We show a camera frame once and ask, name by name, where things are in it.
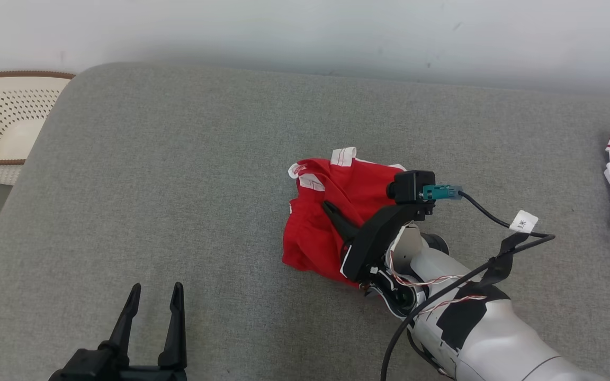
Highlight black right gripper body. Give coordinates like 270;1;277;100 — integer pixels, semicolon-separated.
339;203;436;282

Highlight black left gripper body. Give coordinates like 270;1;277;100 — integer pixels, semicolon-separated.
48;341;188;381

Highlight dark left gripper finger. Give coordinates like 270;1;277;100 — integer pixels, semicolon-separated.
157;282;187;370
106;283;142;367

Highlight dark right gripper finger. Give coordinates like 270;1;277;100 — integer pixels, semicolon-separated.
322;201;354;243
324;200;362;237

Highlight grey fabric sofa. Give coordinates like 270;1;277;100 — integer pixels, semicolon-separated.
0;62;610;381

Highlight cream perforated laundry basket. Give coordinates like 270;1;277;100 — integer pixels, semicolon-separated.
0;70;76;186

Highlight red white twisted wires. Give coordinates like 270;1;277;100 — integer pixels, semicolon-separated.
387;249;489;318

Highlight white paper cable label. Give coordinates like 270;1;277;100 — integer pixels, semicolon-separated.
509;210;539;234

